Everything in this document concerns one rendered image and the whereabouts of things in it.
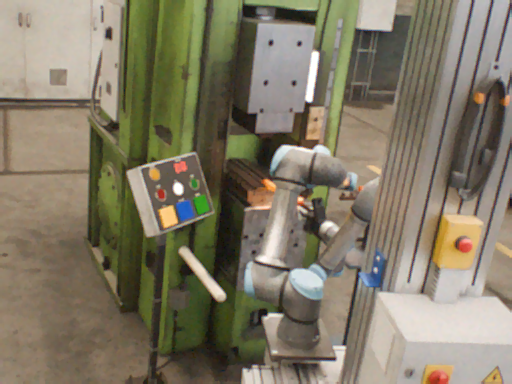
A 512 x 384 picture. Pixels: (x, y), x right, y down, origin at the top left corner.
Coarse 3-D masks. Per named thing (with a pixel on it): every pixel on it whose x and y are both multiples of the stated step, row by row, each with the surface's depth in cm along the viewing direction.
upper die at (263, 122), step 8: (232, 112) 291; (240, 112) 283; (240, 120) 284; (248, 120) 277; (256, 120) 270; (264, 120) 271; (272, 120) 273; (280, 120) 275; (288, 120) 277; (248, 128) 277; (256, 128) 271; (264, 128) 273; (272, 128) 275; (280, 128) 277; (288, 128) 279
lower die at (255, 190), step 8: (232, 160) 316; (240, 160) 318; (232, 168) 307; (240, 168) 308; (256, 168) 310; (248, 176) 298; (264, 176) 299; (232, 184) 295; (248, 184) 290; (256, 184) 288; (264, 184) 287; (240, 192) 288; (248, 192) 282; (256, 192) 284; (264, 192) 286; (272, 192) 288; (248, 200) 283; (256, 200) 285; (264, 200) 288; (272, 200) 290
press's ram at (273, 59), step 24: (264, 24) 255; (288, 24) 263; (240, 48) 269; (264, 48) 259; (288, 48) 264; (312, 48) 269; (240, 72) 270; (264, 72) 263; (288, 72) 268; (240, 96) 272; (264, 96) 267; (288, 96) 273
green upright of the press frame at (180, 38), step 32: (160, 0) 287; (192, 0) 252; (224, 0) 258; (160, 32) 290; (192, 32) 256; (224, 32) 263; (160, 64) 295; (192, 64) 262; (224, 64) 269; (160, 96) 301; (192, 96) 267; (224, 96) 274; (160, 128) 306; (192, 128) 273; (224, 128) 283; (160, 160) 297; (192, 288) 305; (160, 320) 311; (192, 320) 312; (160, 352) 313
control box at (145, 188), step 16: (176, 160) 249; (192, 160) 256; (128, 176) 238; (144, 176) 234; (160, 176) 240; (176, 176) 247; (192, 176) 254; (144, 192) 234; (192, 192) 252; (144, 208) 236; (160, 208) 237; (176, 208) 243; (192, 208) 249; (144, 224) 238; (160, 224) 235; (176, 224) 241
